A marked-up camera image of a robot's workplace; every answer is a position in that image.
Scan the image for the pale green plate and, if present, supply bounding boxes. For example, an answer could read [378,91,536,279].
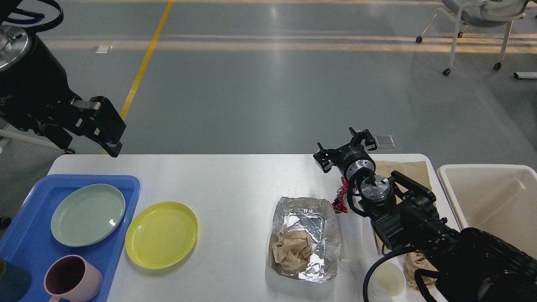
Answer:
[50,184,126,247]

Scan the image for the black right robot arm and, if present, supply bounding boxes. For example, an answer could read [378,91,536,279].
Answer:
[314,128,537,302]

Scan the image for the white object far right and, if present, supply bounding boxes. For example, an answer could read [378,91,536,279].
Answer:
[514,71,537,80]

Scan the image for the white plastic bin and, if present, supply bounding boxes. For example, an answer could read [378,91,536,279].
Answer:
[437,164,537,258]

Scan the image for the floor outlet plate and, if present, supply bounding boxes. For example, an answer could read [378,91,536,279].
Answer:
[93,45,113,54]
[374,134,396,148]

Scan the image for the white paper cup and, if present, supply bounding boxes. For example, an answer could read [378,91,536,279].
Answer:
[368,262,406,299]

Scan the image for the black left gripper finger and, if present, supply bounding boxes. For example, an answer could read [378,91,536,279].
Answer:
[73,97,126,157]

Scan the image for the aluminium foil tray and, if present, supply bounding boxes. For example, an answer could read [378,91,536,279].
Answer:
[267,197,341,284]

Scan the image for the pink mug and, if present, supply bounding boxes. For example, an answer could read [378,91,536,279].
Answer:
[44,255,103,302]

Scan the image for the dark teal mug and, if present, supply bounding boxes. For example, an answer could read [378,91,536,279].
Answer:
[0,259,32,302]

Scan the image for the grey office chair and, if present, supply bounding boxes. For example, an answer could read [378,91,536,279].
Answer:
[415,0,529,76]

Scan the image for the white chair base left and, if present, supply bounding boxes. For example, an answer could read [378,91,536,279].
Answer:
[0,80,76,155]

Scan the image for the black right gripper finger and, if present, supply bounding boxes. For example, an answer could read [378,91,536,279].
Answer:
[349,128,377,151]
[313,143,337,173]

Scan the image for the floor outlet plate left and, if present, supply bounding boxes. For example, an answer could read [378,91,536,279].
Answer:
[93,45,113,54]

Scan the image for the yellow plate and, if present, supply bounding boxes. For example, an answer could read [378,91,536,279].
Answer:
[125,201,199,270]

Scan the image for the crumpled brown paper ball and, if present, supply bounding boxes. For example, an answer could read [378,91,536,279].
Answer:
[271,225,313,272]

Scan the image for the blue plastic tray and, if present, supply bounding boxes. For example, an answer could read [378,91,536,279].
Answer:
[0,174,141,302]

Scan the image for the red snack wrapper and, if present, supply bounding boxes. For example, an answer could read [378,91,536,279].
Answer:
[331,177,348,214]

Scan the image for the floor outlet plate right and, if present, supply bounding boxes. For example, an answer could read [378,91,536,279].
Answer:
[374,134,396,148]

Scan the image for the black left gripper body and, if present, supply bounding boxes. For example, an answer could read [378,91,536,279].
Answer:
[1,34,103,149]

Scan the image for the brown paper bag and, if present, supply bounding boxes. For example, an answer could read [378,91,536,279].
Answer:
[375,161,436,291]

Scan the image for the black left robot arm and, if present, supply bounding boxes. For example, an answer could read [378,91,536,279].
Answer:
[0,0,126,157]

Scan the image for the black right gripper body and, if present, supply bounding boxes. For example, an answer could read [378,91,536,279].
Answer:
[325,143,376,180]

